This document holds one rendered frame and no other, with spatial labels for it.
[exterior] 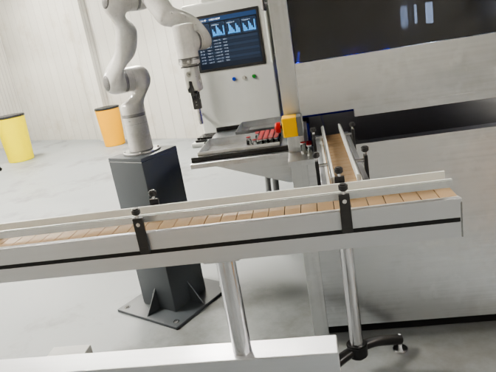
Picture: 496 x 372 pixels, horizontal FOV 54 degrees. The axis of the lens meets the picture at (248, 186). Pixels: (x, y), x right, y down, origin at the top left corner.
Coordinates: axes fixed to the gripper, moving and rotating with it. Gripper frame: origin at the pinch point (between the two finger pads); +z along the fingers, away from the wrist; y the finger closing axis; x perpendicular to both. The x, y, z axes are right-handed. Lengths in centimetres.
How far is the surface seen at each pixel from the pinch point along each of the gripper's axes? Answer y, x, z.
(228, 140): 19.6, -6.6, 20.7
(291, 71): -12.4, -40.0, -8.2
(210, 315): 19, 18, 110
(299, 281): 47, -27, 110
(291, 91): -12.4, -39.2, -0.7
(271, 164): -2.4, -26.5, 28.9
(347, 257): -34, -52, 58
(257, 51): 87, -20, -14
